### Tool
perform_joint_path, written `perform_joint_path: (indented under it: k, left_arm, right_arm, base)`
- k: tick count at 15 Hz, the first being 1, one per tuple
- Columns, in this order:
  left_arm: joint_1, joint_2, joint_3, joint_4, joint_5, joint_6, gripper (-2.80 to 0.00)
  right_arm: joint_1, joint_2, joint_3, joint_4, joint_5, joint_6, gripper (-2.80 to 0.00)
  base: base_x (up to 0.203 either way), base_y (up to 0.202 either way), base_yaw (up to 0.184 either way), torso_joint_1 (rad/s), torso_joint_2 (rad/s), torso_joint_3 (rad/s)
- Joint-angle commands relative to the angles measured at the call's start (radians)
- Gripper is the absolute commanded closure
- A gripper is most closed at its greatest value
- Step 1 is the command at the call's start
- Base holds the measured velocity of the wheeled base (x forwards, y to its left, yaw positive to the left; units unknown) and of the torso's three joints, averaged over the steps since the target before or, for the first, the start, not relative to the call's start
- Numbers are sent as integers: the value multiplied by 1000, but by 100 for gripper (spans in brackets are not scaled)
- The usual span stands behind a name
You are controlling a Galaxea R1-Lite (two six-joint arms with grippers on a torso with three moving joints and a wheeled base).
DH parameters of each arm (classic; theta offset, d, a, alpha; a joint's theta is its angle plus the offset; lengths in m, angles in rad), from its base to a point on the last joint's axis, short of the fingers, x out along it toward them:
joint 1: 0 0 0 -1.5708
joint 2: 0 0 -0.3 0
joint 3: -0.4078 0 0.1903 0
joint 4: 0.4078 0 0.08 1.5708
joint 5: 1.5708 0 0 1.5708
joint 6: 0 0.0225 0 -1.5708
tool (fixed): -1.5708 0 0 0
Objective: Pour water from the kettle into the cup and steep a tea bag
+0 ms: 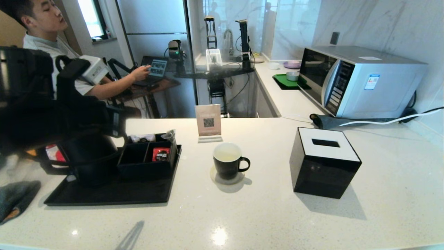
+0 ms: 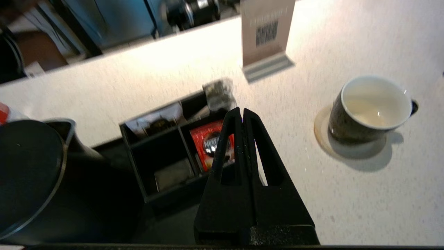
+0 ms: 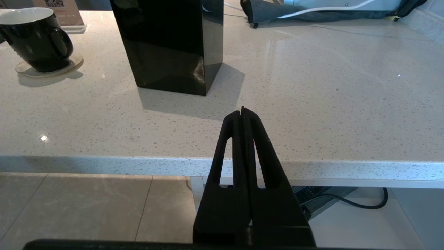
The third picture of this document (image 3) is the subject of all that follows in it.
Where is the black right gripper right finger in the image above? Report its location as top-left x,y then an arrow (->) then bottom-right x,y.
243,107 -> 316,245

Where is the round pale coaster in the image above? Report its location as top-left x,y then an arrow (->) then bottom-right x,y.
15,52 -> 84,77

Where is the black mug white inside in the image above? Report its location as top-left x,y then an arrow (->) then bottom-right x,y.
0,8 -> 74,73

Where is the black cable under counter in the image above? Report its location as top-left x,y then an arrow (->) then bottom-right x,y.
291,186 -> 358,222

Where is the white power cable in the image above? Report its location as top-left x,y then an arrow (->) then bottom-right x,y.
277,0 -> 377,18

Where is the black power cable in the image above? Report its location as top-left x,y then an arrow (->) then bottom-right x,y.
392,0 -> 428,22

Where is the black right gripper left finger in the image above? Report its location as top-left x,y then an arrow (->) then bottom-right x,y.
193,110 -> 251,243

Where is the black tissue box white lid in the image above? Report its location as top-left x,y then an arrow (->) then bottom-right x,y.
110,0 -> 224,96

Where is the QR code acrylic sign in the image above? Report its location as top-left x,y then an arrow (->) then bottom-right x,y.
33,0 -> 87,34

